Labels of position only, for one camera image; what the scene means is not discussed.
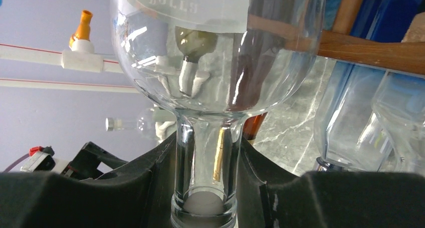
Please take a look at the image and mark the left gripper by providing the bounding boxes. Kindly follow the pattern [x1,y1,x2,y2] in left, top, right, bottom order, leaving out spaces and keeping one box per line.
[68,142,127,180]

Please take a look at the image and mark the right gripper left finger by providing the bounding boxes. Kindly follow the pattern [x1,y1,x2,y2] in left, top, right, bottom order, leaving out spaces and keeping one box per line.
[1,134,176,227]

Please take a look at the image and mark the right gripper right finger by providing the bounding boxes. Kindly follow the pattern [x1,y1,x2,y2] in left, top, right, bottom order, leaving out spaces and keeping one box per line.
[237,140,424,227]

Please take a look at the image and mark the large clear bottle white stopper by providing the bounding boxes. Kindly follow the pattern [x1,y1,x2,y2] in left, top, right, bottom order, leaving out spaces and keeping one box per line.
[111,0,326,227]

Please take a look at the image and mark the clear bottle dark label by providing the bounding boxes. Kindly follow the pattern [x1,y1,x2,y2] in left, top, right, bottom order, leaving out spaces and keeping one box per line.
[105,108,157,141]

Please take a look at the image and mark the brown bottle gold foil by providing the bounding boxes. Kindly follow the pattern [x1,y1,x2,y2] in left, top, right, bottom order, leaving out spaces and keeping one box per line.
[242,112,268,145]

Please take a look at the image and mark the clear bottle chrome cap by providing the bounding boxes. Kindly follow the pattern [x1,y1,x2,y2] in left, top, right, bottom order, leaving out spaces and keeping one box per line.
[314,62,392,171]

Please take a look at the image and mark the clear square bottle black cap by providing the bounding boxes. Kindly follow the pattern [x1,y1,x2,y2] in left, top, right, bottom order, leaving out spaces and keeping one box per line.
[372,72,424,176]

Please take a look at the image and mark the brown wooden wine rack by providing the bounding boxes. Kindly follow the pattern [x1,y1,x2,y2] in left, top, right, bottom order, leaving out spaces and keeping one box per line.
[248,0,424,75]

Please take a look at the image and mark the blue bottle silver cap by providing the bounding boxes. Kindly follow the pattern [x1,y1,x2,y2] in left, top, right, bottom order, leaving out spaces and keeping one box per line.
[350,0,424,43]

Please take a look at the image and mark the white pvc pipe stand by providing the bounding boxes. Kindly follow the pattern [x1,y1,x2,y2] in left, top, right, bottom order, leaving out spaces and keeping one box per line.
[0,39,176,144]

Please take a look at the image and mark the orange tap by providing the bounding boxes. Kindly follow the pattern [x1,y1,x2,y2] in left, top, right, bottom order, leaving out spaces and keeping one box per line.
[69,10,93,48]

